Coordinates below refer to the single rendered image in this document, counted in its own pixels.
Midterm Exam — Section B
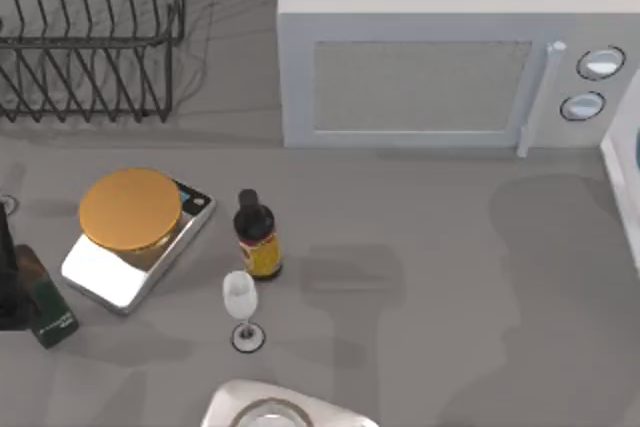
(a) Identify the dark brown bottle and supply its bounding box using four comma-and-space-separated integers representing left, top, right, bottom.
233, 188, 284, 282

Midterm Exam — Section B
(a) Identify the clear wine glass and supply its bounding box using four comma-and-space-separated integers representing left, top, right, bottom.
222, 270, 267, 354

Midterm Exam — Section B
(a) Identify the microwave oven door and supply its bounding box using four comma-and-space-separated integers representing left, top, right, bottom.
278, 12, 576, 149

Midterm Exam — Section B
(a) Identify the orange round scale plate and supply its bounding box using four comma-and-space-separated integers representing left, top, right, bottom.
78, 167, 183, 253

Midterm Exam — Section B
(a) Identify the silver kitchen scale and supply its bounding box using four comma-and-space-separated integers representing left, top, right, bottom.
60, 177, 218, 316

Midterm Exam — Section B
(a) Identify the pale grey rounded appliance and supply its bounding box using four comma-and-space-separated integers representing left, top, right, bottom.
200, 378, 381, 427

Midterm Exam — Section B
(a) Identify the small microwave knob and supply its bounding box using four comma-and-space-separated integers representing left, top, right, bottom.
559, 90, 608, 122

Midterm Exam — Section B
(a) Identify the dark green box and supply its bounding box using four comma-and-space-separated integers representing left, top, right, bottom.
13, 243, 80, 350

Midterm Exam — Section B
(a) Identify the white appliance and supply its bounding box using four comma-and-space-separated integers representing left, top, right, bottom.
599, 66, 640, 272

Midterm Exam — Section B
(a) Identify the large microwave knob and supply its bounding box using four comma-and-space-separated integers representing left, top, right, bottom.
575, 45, 627, 81

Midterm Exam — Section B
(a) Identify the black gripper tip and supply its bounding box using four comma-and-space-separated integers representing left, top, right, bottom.
0, 202, 30, 332

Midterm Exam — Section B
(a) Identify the microwave door handle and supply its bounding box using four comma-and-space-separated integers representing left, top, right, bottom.
515, 40, 568, 159

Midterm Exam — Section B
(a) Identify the dark wire dish rack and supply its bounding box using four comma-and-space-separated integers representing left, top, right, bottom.
0, 0, 190, 124

